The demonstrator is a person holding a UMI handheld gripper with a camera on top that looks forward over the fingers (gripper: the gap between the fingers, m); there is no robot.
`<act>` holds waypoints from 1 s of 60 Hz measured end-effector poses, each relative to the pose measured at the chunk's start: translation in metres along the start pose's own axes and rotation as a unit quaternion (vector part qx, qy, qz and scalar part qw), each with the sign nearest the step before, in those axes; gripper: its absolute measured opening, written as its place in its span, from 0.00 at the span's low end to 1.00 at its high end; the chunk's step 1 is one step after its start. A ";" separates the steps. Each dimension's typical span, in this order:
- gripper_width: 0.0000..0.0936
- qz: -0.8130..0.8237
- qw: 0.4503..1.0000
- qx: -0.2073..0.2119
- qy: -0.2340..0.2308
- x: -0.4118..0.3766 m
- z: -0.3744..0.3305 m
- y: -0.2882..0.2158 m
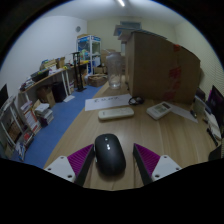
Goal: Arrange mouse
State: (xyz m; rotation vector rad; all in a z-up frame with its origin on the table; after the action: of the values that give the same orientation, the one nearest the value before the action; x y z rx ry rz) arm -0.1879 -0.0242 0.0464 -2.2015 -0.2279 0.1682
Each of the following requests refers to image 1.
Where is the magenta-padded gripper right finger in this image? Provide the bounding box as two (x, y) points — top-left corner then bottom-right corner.
(132, 142), (183, 186)

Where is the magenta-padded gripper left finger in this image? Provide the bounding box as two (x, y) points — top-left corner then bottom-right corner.
(43, 143), (97, 187)

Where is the black computer mouse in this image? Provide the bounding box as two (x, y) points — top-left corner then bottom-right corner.
(94, 133), (127, 177)

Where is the stack of books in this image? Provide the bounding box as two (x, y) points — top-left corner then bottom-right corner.
(34, 103), (55, 127)

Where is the white handheld device with screen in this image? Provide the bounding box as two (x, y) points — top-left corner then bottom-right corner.
(145, 101), (173, 121)

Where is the grey paper sheet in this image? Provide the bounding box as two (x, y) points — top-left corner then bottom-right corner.
(169, 103), (199, 124)

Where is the white shelf unit with books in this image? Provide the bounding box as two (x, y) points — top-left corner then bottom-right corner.
(0, 94), (43, 161)

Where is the white remote control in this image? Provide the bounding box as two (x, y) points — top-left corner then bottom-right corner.
(97, 106), (135, 121)

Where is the small brown cardboard box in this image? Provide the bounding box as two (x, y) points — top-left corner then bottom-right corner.
(36, 85), (57, 108)

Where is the black box under desk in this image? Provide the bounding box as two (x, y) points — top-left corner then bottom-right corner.
(51, 81), (68, 103)

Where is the white paper sheet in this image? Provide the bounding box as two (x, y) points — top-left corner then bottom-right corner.
(84, 93), (133, 112)

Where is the black computer monitor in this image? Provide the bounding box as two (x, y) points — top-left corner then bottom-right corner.
(205, 84), (224, 129)

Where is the cluttered wooden desk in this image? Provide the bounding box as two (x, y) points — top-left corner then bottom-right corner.
(18, 56), (91, 101)

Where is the low cardboard box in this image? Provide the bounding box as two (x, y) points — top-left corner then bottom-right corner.
(87, 73), (108, 88)

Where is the large cardboard box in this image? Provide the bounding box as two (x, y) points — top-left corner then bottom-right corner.
(125, 30), (202, 104)

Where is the black floor stand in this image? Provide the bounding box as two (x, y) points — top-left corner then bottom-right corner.
(71, 51), (87, 93)

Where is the clear plastic jug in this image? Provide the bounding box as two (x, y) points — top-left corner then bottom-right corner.
(105, 51), (123, 90)

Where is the stack of papers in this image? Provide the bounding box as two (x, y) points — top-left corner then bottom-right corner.
(113, 21), (168, 43)

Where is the black coiled cable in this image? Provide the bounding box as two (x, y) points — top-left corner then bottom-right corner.
(128, 95), (145, 106)

